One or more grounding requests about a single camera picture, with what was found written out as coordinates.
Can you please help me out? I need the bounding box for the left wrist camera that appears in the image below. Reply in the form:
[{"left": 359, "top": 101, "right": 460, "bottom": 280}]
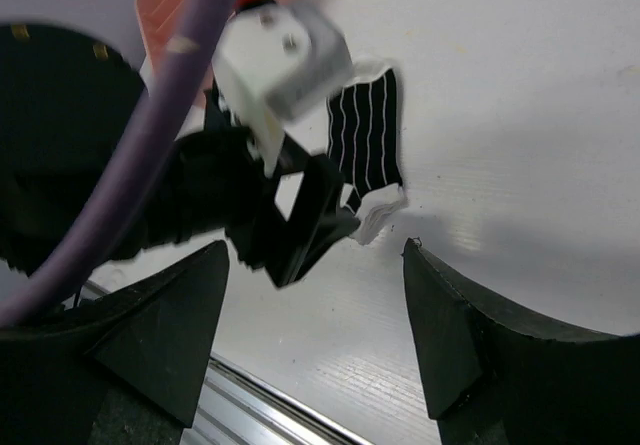
[{"left": 212, "top": 0, "right": 353, "bottom": 177}]

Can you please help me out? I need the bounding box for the aluminium table front rail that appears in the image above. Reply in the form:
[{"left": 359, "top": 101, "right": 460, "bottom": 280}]
[{"left": 88, "top": 278, "right": 365, "bottom": 444}]

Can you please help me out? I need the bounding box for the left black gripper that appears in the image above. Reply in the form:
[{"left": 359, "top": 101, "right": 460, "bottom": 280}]
[{"left": 108, "top": 87, "right": 360, "bottom": 288}]

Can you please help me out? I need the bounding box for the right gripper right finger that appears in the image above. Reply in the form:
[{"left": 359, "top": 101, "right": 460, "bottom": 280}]
[{"left": 402, "top": 239, "right": 639, "bottom": 444}]

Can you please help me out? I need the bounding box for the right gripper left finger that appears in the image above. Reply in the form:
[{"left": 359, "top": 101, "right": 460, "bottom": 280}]
[{"left": 1, "top": 241, "right": 229, "bottom": 444}]

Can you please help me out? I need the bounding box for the black white striped ankle sock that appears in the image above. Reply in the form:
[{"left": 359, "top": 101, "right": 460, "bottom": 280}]
[{"left": 326, "top": 56, "right": 407, "bottom": 245}]

